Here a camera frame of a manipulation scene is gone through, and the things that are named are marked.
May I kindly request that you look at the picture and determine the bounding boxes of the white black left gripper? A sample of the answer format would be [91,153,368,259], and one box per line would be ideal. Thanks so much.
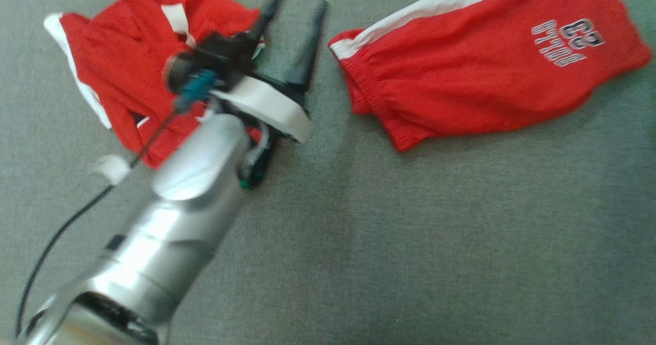
[210,0,330,190]

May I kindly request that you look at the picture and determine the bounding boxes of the red white basketball jersey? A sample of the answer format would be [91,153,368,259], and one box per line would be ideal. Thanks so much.
[44,0,267,170]

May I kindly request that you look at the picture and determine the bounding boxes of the red white sports shorts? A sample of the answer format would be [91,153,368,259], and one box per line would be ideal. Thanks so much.
[328,0,654,152]

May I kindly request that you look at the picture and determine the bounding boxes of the grey fabric sofa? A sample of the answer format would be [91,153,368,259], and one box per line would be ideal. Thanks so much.
[0,0,656,345]

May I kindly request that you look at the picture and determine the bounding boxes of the blue cable connector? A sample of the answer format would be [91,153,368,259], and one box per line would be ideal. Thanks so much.
[174,69,218,114]

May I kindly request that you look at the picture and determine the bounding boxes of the white cable tag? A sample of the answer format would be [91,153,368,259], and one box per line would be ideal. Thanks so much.
[91,154,131,186]

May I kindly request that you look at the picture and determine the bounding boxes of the thin black cable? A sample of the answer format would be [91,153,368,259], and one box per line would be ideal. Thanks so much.
[13,107,180,340]

